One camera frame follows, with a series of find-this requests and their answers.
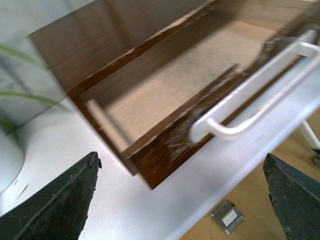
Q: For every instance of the green spider plant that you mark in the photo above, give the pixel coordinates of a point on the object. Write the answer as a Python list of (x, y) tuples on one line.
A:
[(5, 123)]

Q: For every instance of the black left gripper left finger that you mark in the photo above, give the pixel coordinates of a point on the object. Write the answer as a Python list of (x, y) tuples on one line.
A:
[(59, 210)]

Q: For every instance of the white plastic plant pot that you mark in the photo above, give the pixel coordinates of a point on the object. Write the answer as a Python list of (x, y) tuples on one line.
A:
[(12, 158)]

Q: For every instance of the dark wooden drawer cabinet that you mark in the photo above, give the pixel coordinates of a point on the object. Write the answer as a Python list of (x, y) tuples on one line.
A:
[(85, 47)]

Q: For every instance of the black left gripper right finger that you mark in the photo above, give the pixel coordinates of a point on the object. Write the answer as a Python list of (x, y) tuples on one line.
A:
[(295, 198)]

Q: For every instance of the metal floor outlet box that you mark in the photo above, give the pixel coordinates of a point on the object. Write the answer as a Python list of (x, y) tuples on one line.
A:
[(227, 216)]

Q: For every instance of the brown wooden drawer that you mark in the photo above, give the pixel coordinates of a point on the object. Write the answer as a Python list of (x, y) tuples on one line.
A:
[(147, 108)]

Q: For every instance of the white table leg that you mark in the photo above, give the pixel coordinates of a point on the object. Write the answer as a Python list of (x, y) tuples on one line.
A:
[(312, 140)]

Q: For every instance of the white drawer handle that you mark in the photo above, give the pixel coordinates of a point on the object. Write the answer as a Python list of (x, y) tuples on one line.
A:
[(211, 122)]

